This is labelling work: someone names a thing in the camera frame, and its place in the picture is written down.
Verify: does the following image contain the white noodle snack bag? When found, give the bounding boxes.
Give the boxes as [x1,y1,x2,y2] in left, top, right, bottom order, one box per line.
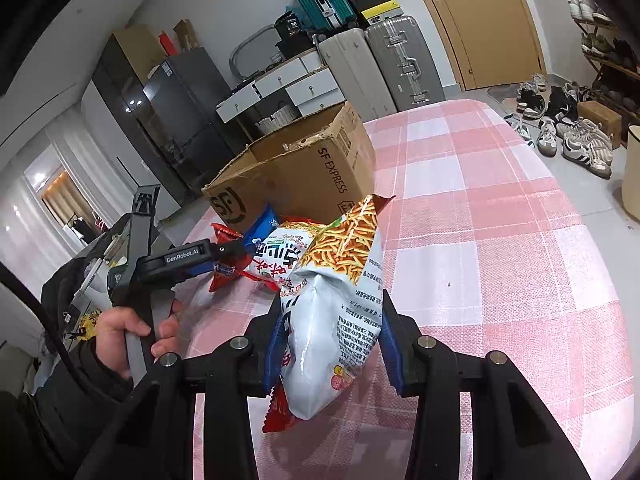
[240,219,324,292]
[262,194,390,434]

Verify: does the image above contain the black left sleeve forearm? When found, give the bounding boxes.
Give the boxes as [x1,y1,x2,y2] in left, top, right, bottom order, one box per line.
[1,337,132,479]

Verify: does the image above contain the person's left hand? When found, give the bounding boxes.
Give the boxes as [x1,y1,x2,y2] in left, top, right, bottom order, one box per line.
[94,300,186,380]

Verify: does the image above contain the large red chip bag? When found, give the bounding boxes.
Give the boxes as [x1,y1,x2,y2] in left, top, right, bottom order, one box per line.
[208,222,254,292]

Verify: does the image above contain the blue snack packet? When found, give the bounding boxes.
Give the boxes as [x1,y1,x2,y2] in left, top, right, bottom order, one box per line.
[243,205,279,247]

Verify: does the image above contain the brown SF cardboard box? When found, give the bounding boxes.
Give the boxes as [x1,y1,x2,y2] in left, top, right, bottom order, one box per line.
[202,101,375,233]

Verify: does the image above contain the dark grey refrigerator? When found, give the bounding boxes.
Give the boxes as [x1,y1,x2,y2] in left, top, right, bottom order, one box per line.
[143,48,248,188]

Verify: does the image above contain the black glass cabinet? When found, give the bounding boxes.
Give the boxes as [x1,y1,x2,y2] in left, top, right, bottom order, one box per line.
[92,25,196,206]

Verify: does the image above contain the white laundry basket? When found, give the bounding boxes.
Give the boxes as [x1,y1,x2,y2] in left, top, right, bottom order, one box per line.
[255,104,300,134]

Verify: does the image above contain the white drawer desk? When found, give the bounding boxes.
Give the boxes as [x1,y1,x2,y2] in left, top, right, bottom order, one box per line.
[216,49,346,122]

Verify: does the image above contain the oval mirror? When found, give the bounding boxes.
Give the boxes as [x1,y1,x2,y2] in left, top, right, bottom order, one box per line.
[229,24,283,80]

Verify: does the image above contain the pile of shoes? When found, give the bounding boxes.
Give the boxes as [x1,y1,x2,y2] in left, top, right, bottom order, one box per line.
[504,74,613,180]

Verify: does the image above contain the silver suitcase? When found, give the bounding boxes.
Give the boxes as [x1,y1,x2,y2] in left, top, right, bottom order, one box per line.
[364,15,446,110]

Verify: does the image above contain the beige suitcase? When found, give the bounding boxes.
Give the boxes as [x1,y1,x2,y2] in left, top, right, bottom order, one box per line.
[319,28,397,122]

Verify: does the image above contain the small cardboard box on floor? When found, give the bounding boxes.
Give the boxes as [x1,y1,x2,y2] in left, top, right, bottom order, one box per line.
[577,101,623,148]

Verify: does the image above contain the wooden shoe rack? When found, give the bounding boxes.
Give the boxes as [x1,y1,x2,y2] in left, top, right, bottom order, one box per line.
[567,0,639,126]

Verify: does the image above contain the wooden door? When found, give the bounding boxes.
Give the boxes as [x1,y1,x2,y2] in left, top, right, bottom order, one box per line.
[423,0,546,90]

